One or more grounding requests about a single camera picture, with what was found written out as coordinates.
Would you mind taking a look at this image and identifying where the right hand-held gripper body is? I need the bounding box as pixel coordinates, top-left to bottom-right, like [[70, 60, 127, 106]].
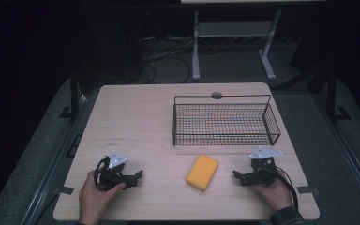
[[239, 146, 283, 188]]

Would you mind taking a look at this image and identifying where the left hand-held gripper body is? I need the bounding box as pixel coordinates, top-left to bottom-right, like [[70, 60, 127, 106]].
[[96, 149, 139, 192]]

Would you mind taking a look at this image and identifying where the yellow sponge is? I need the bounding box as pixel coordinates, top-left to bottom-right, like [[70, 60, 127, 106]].
[[185, 153, 219, 193]]

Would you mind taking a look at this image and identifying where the black wire basket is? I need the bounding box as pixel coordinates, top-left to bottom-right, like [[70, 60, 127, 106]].
[[172, 94, 282, 147]]

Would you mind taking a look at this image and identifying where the person's right hand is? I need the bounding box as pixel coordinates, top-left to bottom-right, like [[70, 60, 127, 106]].
[[251, 173, 294, 212]]

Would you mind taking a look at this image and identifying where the person's left hand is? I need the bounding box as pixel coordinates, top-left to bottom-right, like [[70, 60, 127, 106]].
[[78, 170, 127, 225]]

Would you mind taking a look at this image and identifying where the person's right sleeve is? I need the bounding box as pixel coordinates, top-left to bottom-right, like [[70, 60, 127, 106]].
[[269, 205, 308, 225]]

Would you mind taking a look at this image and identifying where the black metal stand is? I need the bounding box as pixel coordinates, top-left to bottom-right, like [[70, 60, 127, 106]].
[[59, 71, 83, 123], [324, 68, 353, 124]]

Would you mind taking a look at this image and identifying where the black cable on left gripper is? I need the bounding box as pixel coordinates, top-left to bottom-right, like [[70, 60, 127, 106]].
[[93, 156, 111, 190]]

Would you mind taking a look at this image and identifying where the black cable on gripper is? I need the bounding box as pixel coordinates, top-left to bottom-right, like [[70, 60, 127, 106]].
[[261, 164, 300, 211], [93, 156, 111, 190]]

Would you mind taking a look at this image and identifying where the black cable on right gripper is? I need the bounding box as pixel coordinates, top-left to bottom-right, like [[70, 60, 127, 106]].
[[261, 164, 300, 211]]

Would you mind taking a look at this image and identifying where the bundle of floor cables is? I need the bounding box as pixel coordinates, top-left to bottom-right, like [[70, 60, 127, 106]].
[[142, 37, 195, 84]]

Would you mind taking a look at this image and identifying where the white metal desk frame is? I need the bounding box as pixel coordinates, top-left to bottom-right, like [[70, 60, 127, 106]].
[[190, 8, 283, 82]]

